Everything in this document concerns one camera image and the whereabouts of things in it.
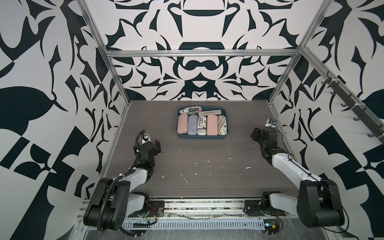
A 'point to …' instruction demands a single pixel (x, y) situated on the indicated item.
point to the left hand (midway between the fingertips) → (144, 140)
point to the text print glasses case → (201, 125)
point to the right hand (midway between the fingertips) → (259, 127)
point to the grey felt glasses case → (209, 112)
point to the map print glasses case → (222, 125)
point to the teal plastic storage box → (224, 111)
